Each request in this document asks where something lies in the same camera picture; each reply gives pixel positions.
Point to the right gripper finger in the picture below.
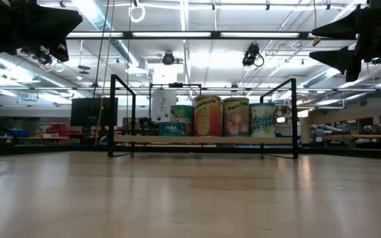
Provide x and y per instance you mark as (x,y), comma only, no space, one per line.
(346,26)
(342,57)

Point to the short teal tuna can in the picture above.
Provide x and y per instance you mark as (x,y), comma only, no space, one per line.
(172,129)

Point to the wooden workbench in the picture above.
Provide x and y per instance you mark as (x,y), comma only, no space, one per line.
(31,137)
(369,136)

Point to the black background frame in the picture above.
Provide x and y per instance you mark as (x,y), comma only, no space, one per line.
(176,85)

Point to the blue storage bin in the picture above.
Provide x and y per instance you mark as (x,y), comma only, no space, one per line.
(20,133)

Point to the peaches tin can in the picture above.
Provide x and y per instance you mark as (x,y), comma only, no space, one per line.
(236,117)

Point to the orange pineapple tin can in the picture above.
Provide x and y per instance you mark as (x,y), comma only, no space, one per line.
(207,115)

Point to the wooden shelf black metal frame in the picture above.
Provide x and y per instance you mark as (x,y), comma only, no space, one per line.
(210,140)

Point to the white cylindrical tank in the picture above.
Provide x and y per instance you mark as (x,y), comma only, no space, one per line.
(162,105)

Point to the mixed vegetables tin can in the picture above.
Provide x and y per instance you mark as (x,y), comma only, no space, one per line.
(262,120)

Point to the pale teal machine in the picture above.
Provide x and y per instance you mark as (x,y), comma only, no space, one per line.
(319,130)

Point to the black metal table frame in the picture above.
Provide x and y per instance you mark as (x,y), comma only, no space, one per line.
(127,34)

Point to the red toolbox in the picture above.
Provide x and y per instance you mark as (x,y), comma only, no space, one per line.
(58,129)

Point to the green chicken tin can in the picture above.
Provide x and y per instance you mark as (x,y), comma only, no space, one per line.
(181,114)

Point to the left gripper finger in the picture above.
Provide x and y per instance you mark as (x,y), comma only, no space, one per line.
(59,49)
(55,23)

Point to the black monitor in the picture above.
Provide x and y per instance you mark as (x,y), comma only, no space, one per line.
(84,112)

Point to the black round camera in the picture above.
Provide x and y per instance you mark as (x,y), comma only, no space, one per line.
(168,58)

